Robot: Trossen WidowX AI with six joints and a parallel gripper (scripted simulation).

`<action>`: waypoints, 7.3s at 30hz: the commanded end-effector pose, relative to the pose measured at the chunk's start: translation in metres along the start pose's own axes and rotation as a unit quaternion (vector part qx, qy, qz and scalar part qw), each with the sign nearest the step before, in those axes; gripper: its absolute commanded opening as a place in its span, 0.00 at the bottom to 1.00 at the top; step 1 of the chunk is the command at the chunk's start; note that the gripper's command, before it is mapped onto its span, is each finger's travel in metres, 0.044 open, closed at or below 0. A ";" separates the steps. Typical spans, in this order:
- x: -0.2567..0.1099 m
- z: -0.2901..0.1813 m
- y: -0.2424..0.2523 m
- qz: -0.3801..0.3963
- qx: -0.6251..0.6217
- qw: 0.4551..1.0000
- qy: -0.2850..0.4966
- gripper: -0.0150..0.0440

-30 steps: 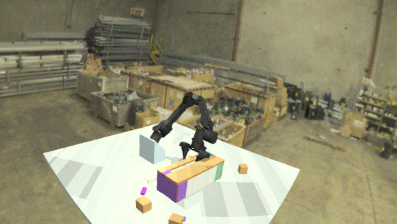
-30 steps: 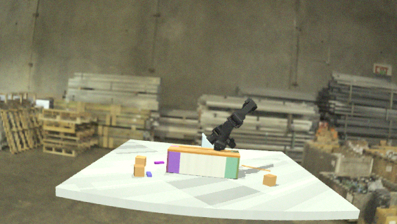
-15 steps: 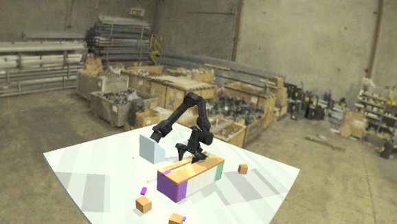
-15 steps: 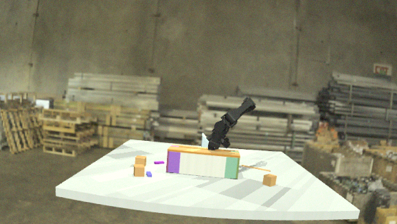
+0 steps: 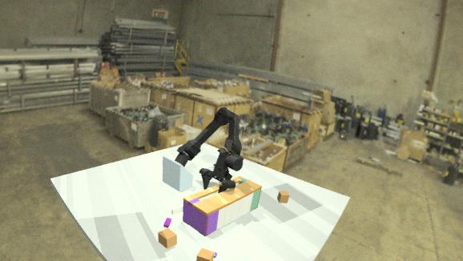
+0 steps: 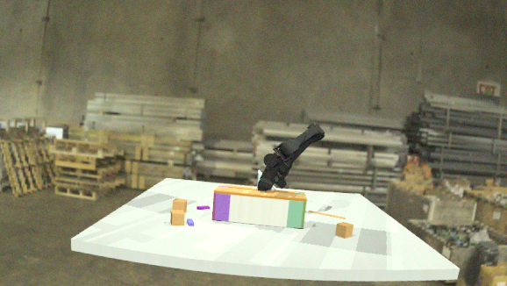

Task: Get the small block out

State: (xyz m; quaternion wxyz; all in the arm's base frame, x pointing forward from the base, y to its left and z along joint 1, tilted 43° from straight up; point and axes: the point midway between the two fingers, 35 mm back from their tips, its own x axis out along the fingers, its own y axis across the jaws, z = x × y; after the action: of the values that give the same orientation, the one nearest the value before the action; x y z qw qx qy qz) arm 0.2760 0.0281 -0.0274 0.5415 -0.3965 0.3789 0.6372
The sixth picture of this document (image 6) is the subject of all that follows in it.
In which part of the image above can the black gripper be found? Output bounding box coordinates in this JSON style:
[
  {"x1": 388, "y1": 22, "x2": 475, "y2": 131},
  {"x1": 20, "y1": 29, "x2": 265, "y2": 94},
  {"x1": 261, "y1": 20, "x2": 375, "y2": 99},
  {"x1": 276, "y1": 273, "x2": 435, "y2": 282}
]
[{"x1": 258, "y1": 167, "x2": 279, "y2": 191}]

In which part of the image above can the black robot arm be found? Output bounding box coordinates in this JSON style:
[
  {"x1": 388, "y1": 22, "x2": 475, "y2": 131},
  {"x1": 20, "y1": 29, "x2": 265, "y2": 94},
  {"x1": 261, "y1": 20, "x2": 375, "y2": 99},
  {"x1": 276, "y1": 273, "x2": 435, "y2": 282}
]
[{"x1": 264, "y1": 123, "x2": 325, "y2": 189}]

